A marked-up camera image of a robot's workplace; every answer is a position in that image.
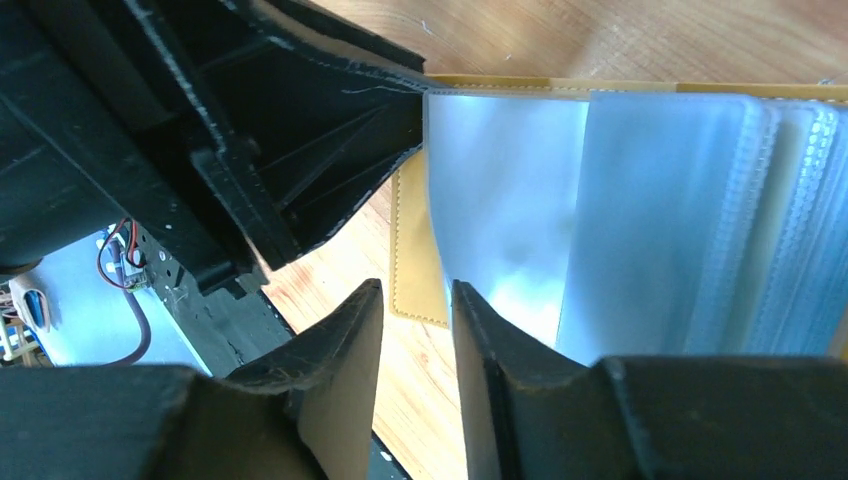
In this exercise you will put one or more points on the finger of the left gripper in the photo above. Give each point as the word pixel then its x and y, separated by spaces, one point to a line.
pixel 281 119

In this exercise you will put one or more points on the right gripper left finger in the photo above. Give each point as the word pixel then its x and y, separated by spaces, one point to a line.
pixel 141 422

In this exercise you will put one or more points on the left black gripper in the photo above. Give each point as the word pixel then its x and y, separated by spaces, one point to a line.
pixel 71 164

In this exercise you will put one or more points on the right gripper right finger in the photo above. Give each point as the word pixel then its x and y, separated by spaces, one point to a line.
pixel 529 412

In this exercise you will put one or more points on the yellow leather card holder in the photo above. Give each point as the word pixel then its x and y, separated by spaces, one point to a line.
pixel 618 217

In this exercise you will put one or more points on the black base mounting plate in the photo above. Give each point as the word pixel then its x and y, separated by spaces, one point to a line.
pixel 218 331

